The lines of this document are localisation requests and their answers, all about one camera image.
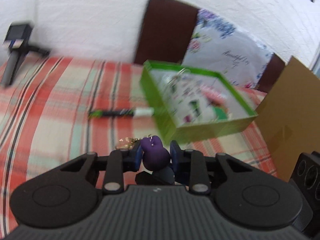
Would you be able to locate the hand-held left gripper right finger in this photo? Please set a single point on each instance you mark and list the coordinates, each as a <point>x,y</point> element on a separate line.
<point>175,155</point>

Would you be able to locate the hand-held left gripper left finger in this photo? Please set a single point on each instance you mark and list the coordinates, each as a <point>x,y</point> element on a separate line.
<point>138,155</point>

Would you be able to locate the green shallow box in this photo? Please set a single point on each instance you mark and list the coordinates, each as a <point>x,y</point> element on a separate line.
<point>200,127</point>

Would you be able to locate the black green marker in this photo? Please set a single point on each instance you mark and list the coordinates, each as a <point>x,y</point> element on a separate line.
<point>112,112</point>

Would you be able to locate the green block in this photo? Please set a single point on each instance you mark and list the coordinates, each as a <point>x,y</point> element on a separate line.
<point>221,113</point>

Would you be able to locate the large cardboard box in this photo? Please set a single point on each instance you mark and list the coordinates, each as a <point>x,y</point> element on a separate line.
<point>287,120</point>

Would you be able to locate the plaid bed sheet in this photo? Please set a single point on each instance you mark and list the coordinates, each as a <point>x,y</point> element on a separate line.
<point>50,100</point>

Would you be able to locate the floral pillow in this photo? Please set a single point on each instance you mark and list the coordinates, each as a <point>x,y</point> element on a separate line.
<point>230,52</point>

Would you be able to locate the brown headboard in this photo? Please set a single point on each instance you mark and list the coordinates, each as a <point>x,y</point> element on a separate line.
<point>167,30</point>

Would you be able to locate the black device on tripod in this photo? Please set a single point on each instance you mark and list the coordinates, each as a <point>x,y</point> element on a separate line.
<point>16,42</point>

